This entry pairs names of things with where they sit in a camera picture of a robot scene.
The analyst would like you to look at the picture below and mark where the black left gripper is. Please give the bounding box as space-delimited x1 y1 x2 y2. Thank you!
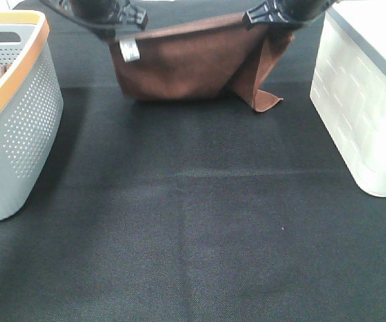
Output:
42 0 148 42

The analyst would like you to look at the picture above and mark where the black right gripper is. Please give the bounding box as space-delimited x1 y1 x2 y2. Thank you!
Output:
242 0 334 30

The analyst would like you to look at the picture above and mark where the brown towel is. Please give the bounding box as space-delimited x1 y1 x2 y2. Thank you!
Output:
108 13 294 113

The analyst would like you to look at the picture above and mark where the white plastic storage bin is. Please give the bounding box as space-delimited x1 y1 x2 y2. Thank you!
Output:
310 1 386 197

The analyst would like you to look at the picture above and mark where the grey perforated laundry basket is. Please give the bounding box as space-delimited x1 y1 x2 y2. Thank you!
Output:
0 10 63 220

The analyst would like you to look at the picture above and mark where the black fabric table mat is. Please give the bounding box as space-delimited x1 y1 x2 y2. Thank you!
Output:
0 1 386 321

